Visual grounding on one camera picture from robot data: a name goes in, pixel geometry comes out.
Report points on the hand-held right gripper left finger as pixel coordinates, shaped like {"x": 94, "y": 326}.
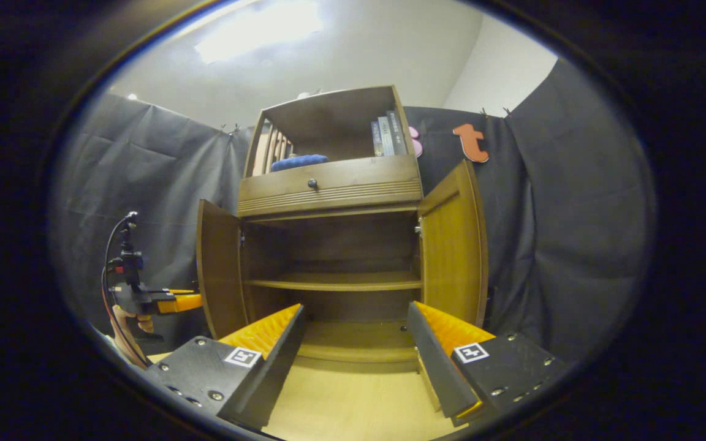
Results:
{"x": 273, "y": 367}

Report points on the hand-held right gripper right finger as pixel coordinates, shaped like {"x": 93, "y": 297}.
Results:
{"x": 439, "y": 367}

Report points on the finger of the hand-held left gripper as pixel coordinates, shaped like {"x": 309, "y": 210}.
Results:
{"x": 181, "y": 303}
{"x": 181, "y": 291}

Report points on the wooden cabinet door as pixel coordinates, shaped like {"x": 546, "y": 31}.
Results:
{"x": 221, "y": 269}
{"x": 454, "y": 257}

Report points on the wooden double-door shoe cabinet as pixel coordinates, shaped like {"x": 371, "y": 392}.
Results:
{"x": 328, "y": 122}

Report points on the wooden cabinet drawer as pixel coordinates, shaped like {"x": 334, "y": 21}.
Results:
{"x": 365, "y": 180}

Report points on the blue folded towel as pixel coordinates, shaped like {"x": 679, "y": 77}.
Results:
{"x": 298, "y": 163}

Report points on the black backdrop cloth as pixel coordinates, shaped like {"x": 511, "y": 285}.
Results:
{"x": 573, "y": 214}

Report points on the grey book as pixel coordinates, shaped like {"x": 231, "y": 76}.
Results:
{"x": 386, "y": 138}

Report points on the blue book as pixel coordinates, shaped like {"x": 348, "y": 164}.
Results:
{"x": 376, "y": 139}

